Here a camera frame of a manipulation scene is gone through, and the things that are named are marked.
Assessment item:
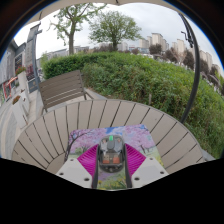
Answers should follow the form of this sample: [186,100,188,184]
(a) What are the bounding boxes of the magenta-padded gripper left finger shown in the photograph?
[55,143,100,190]

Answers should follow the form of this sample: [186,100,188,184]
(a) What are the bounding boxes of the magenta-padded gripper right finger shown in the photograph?
[121,143,169,190]

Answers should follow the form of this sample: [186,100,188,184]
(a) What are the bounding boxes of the transparent grey computer mouse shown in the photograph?
[97,134,125,174]

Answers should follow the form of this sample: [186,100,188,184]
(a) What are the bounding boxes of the floral print mouse pad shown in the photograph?
[64,124,165,191]

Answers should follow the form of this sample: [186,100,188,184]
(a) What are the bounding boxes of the white planter with orange flowers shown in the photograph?
[11,94,29,129]

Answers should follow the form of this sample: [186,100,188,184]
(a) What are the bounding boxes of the brown slatted chair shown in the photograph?
[38,69,96,113]

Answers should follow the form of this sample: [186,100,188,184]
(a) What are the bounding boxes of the green hedge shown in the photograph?
[41,50,224,159]

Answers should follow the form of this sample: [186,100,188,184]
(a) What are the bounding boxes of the white planter with red flowers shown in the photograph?
[14,65,29,98]

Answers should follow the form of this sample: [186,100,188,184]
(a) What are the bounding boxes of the black curved parasol pole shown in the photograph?
[178,12,201,124]

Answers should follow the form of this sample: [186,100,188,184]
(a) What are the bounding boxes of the grey shopfront building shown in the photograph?
[0,39,28,104]

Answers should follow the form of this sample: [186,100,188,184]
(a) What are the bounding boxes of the distant apartment buildings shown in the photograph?
[43,32,224,81]

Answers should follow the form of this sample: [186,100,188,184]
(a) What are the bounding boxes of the thin-trunked sparse tree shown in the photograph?
[49,3,108,56]

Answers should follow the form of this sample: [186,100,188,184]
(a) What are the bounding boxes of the round leafy green tree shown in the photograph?
[88,10,143,53]

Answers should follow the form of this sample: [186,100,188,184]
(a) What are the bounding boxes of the beige parasol canopy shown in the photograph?
[26,0,181,26]

